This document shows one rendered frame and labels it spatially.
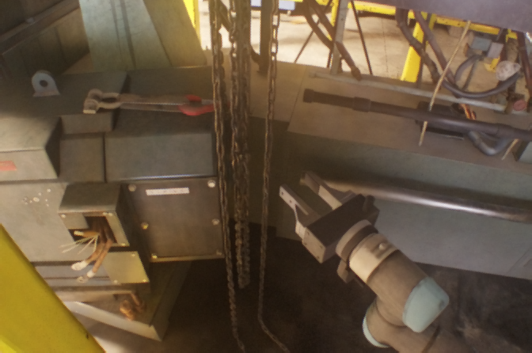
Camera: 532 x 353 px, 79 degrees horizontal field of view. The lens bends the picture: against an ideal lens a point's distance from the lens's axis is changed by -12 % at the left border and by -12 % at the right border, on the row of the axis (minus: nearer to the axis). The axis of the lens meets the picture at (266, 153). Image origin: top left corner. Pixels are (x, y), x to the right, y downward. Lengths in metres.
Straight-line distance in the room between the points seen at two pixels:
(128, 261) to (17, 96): 0.50
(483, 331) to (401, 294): 1.14
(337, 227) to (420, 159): 0.70
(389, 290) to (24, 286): 0.49
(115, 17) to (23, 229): 0.75
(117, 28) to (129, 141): 0.63
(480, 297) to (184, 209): 1.31
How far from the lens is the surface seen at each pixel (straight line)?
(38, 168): 0.86
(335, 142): 1.21
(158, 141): 0.81
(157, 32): 1.30
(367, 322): 0.68
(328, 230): 0.59
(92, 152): 0.85
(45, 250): 1.12
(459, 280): 1.75
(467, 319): 1.67
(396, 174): 1.30
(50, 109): 0.94
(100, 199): 0.81
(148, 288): 1.13
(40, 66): 1.66
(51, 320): 0.58
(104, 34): 1.42
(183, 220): 0.91
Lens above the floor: 1.33
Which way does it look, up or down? 42 degrees down
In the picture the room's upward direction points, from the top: 3 degrees clockwise
